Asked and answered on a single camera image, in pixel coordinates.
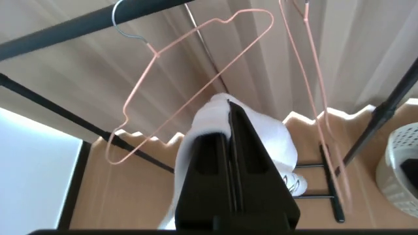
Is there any white laundry basket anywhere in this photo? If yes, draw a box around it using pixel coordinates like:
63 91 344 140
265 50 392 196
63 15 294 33
375 122 418 219

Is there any white printed t-shirt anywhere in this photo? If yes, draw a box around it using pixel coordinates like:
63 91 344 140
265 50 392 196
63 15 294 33
158 93 308 230

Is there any black clothes rack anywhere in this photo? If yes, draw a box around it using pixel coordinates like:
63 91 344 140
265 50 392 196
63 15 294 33
0 0 418 223

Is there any beige curtain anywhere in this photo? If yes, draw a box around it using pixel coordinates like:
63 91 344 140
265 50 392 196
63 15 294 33
0 0 418 145

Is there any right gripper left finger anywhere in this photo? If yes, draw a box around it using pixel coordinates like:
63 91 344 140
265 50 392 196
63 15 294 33
174 132 236 230

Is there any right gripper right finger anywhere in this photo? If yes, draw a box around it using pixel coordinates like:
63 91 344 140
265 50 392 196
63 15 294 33
228 100 301 230

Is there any pink clothes hanger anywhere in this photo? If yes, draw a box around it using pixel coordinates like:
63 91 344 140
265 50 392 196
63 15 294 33
104 0 274 166
278 0 353 210

